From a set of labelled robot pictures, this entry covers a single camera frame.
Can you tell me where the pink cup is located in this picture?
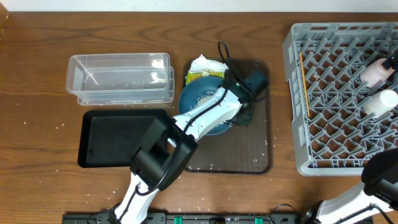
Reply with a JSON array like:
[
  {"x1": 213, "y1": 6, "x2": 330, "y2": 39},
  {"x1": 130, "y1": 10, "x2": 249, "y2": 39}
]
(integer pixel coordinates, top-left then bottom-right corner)
[{"x1": 360, "y1": 58, "x2": 394, "y2": 88}]

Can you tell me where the white cup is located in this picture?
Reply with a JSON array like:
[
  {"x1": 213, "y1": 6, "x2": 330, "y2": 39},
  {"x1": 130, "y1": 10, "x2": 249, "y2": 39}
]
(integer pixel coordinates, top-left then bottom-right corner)
[{"x1": 364, "y1": 90, "x2": 398, "y2": 118}]

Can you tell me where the pile of white rice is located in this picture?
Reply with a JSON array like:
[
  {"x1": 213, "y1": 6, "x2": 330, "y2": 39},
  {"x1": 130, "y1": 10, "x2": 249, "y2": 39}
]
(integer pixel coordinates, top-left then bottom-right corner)
[{"x1": 195, "y1": 91, "x2": 215, "y2": 107}]

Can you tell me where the dark blue plate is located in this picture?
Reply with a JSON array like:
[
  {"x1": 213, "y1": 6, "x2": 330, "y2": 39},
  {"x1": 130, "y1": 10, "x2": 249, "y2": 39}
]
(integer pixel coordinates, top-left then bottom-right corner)
[{"x1": 174, "y1": 77, "x2": 241, "y2": 141}]

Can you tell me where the white green wrapper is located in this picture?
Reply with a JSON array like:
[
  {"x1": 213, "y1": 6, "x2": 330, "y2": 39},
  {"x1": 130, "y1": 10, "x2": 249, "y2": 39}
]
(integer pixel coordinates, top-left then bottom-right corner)
[{"x1": 185, "y1": 54, "x2": 228, "y2": 85}]

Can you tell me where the wooden chopstick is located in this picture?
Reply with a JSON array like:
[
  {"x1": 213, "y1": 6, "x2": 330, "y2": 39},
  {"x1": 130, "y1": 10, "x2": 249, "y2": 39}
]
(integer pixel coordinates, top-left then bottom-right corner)
[{"x1": 299, "y1": 52, "x2": 310, "y2": 118}]

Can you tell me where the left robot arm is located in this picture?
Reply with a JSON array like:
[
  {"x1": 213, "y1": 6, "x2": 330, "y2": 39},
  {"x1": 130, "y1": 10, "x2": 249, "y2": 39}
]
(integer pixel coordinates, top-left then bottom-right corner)
[{"x1": 109, "y1": 70, "x2": 269, "y2": 223}]

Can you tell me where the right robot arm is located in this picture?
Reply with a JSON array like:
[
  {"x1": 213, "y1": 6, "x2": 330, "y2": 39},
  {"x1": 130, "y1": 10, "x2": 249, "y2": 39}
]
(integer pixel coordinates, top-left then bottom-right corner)
[{"x1": 299, "y1": 53, "x2": 397, "y2": 223}]

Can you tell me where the grey dishwasher rack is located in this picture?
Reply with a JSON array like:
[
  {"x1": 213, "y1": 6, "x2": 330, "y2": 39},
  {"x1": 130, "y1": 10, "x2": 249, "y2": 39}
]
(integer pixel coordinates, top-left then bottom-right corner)
[{"x1": 282, "y1": 22, "x2": 397, "y2": 176}]

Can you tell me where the brown serving tray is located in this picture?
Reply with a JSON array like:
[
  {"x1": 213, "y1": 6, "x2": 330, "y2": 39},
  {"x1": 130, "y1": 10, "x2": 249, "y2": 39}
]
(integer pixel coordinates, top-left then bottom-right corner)
[{"x1": 185, "y1": 59, "x2": 273, "y2": 174}]

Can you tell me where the black tray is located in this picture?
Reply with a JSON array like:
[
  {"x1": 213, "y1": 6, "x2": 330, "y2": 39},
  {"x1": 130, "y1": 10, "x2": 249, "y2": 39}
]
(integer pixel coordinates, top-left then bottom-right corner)
[{"x1": 78, "y1": 109, "x2": 165, "y2": 168}]

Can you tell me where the clear plastic bin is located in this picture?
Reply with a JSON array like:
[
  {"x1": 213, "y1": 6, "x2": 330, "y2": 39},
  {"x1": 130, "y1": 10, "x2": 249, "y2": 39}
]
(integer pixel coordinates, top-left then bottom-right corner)
[{"x1": 66, "y1": 53, "x2": 175, "y2": 106}]

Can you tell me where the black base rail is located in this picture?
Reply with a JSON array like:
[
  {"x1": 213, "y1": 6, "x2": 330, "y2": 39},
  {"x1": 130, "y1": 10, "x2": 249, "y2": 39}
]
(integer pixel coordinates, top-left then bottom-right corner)
[{"x1": 62, "y1": 212, "x2": 374, "y2": 224}]

